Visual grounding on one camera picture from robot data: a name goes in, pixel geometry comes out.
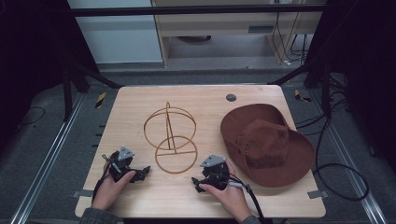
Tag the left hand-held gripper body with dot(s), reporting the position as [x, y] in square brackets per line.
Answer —
[120, 165]

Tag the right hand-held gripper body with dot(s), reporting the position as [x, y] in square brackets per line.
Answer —
[214, 172]

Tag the brown wide-brim hat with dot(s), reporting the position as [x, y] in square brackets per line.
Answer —
[264, 146]

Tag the person's right hand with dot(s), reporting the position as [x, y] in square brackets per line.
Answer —
[229, 197]

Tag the person's left hand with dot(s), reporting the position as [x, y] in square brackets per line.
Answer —
[109, 191]

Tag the grey tape strip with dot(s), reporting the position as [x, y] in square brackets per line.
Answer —
[317, 194]
[82, 193]

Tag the yellow black striped tape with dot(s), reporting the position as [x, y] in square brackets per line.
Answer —
[100, 100]
[301, 97]

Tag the grey round table grommet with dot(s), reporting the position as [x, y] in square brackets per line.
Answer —
[231, 97]

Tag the black metal stand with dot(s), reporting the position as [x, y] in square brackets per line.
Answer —
[67, 93]
[325, 90]

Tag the white cabinet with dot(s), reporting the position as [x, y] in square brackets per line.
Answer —
[118, 40]

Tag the dark curtain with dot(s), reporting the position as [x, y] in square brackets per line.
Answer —
[28, 62]
[367, 62]

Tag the light wooden desk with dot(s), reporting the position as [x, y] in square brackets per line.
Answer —
[218, 25]

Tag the black horizontal bar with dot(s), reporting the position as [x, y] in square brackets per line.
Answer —
[193, 10]

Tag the aluminium floor rail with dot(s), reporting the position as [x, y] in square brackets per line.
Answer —
[46, 158]
[351, 174]

